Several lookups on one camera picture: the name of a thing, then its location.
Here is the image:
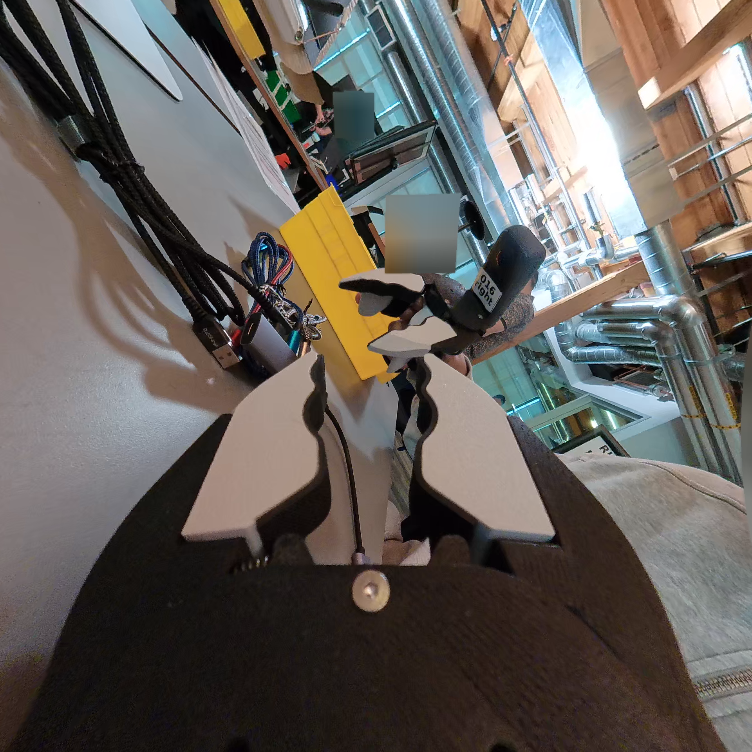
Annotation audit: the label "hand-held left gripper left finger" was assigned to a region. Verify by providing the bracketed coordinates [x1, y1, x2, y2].
[181, 354, 331, 556]

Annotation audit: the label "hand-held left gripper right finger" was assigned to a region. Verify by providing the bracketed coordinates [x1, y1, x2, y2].
[409, 354, 557, 544]

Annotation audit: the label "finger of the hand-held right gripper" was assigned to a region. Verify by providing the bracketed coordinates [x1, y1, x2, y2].
[339, 271, 427, 316]
[367, 311, 460, 357]

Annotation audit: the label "thin black hub cable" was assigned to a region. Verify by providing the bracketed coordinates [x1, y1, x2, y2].
[325, 408, 372, 566]

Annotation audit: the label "blue braided cable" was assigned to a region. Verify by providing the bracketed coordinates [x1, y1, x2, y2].
[241, 232, 312, 377]

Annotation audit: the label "thick black braided cable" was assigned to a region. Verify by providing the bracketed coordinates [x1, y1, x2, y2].
[0, 0, 249, 372]

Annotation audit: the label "person's right forearm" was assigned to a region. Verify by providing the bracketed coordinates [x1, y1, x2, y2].
[437, 352, 475, 389]

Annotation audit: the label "person's right hand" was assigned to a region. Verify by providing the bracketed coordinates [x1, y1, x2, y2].
[388, 296, 428, 333]

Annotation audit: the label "black round disc on pole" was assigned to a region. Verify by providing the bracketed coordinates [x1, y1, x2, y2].
[461, 200, 488, 242]

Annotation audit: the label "yellow plastic bin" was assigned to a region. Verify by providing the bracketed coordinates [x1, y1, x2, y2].
[278, 188, 400, 384]
[214, 0, 266, 58]

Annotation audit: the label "wooden beam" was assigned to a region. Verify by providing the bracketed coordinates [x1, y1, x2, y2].
[470, 260, 648, 365]
[637, 0, 752, 110]

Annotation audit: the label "black framed sign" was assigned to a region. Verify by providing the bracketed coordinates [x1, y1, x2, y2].
[552, 426, 631, 458]

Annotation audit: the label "grey monitor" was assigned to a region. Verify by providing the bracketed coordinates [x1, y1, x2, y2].
[343, 120, 440, 189]

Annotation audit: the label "silver ventilation pipes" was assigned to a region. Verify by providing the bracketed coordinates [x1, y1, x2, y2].
[376, 0, 747, 483]

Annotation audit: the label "white paper sheet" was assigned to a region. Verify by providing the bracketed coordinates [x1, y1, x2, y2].
[197, 44, 302, 213]

